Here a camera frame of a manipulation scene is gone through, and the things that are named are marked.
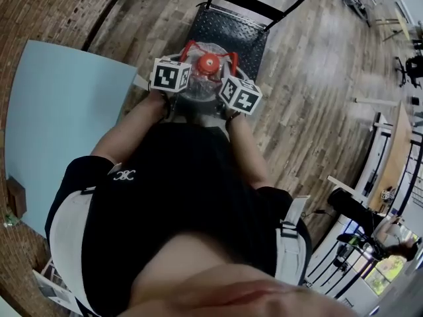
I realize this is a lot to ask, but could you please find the black metal platform trolley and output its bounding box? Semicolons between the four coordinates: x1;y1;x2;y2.
188;0;309;84

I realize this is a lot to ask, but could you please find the white rack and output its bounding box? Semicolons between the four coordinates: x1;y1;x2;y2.
32;258;81;317

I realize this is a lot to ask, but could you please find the black-framed window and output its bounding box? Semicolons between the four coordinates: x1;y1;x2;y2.
306;219;423;300

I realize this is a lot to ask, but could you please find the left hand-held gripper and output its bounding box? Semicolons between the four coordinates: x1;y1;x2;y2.
151;53;192;120

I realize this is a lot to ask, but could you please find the white harness strap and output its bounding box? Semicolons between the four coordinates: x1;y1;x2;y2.
48;186;97;312
278;195;312;287

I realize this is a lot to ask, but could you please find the clear water jug red cap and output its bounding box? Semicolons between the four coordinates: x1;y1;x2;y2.
178;41;232;135

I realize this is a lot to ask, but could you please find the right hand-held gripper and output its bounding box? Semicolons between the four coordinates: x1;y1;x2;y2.
216;74;263;122

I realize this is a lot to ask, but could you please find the wooden desk with white frame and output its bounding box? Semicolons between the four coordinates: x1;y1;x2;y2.
354;96;416;215

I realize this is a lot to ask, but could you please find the person's face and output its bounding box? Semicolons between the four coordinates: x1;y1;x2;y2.
118;232;358;317

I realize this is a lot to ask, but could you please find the black office chair with jacket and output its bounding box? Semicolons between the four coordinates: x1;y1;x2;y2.
394;55;423;89

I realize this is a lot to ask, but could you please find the brown wooden box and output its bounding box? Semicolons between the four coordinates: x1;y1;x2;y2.
5;176;28;218

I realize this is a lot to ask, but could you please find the light blue table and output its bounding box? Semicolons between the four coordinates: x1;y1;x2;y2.
4;39;153;240

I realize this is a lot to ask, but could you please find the person's right forearm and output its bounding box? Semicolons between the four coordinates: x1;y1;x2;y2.
226;114;271;190

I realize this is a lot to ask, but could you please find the person's black shirt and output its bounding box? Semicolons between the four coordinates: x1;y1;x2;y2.
44;122;313;317

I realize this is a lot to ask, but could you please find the small green item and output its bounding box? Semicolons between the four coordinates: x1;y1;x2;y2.
2;211;20;228

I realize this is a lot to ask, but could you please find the person's left forearm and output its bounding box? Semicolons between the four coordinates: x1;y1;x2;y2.
91;92;170;165

